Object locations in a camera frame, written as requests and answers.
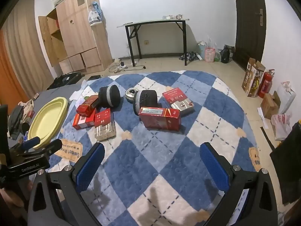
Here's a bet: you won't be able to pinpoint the black bag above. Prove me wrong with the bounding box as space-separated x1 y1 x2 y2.
220 45 235 64

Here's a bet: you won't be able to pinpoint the small red box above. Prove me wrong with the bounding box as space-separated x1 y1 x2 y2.
72 113 96 130
76 95 99 117

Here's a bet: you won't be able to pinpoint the black foam roll white band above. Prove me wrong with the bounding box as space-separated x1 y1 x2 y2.
133 90 157 116
98 85 121 109

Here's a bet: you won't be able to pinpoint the yellow plastic basin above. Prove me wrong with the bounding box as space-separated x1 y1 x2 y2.
28 96 69 149

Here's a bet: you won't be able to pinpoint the long red carton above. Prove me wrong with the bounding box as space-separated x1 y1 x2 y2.
138 107 182 131

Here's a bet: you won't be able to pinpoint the beige curtain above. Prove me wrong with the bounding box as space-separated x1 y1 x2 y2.
1 0 54 99

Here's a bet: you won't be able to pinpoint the black folding table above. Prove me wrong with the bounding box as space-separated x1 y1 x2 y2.
117 18 190 66

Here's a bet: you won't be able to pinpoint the dark brown door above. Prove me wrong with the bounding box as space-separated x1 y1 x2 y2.
233 0 267 72

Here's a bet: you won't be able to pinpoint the round silver device black heart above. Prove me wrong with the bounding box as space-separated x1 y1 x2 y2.
124 88 141 103

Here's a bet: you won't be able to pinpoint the person's left hand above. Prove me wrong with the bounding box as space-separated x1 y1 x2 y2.
0 181 33 215

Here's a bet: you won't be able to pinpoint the light blue bag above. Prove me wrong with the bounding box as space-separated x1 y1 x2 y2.
197 41 208 60

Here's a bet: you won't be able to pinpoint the white cloth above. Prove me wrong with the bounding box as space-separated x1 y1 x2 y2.
70 80 94 100

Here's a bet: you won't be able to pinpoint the white printed hanging bag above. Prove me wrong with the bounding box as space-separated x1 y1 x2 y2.
88 1 103 27

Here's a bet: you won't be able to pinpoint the pink gift bag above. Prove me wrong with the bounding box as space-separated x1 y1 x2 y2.
204 47 216 63

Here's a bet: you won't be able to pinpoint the plain brown cardboard box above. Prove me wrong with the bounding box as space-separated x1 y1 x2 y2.
260 91 281 120

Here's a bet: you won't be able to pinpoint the open black suitcase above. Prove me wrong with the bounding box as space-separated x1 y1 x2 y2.
46 71 85 90

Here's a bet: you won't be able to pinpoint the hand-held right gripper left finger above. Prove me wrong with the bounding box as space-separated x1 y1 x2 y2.
28 142 105 226

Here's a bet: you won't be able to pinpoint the wide red and silver box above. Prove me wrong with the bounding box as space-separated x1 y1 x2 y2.
162 88 195 116

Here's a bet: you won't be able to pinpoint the black hanging garment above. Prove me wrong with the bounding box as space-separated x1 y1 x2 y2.
269 120 301 205

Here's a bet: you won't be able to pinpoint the orange curtain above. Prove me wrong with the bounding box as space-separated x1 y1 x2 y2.
0 29 30 109

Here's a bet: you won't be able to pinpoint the narrow red and silver box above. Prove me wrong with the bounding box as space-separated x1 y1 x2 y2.
94 108 117 142

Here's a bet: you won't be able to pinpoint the plaid cloth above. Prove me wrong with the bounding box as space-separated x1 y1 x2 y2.
179 51 202 62

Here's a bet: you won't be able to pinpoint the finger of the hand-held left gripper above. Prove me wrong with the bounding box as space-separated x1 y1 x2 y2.
9 136 41 151
17 138 63 158

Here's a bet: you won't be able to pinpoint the dark clothes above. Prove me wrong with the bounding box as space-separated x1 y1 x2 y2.
8 105 31 140

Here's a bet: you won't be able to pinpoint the printed cardboard box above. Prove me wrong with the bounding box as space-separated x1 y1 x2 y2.
242 58 266 98

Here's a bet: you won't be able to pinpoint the wooden wardrobe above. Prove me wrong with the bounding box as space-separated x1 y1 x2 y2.
38 0 113 74

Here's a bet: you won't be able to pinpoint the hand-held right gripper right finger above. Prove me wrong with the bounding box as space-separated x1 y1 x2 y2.
199 142 279 226

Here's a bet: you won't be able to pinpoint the red fire extinguisher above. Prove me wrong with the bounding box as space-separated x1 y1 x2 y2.
257 69 275 99

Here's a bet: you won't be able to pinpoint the blue checkered fleece blanket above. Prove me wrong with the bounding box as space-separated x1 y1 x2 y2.
47 70 261 226

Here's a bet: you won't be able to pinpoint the grey bed sheet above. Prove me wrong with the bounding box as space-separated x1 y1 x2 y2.
7 83 81 146

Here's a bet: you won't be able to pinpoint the pink and white plastic bag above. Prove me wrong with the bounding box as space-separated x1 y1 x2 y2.
270 113 292 141

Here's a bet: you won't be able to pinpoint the white printed crumpled bag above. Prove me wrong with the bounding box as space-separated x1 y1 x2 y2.
18 99 36 120

